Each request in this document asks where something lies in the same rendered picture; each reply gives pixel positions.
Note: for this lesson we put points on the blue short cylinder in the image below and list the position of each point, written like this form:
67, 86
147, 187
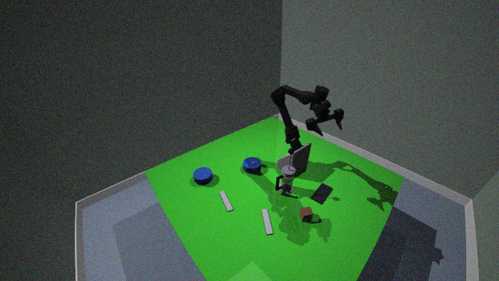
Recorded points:
252, 165
202, 176

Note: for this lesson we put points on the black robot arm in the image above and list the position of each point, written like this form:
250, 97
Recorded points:
305, 97

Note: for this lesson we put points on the brown cube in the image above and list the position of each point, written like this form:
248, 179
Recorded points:
306, 213

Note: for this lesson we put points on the pale lavender flat bar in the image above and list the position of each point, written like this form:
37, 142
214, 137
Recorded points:
225, 201
268, 227

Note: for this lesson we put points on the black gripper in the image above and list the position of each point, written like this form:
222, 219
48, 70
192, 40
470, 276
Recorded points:
311, 124

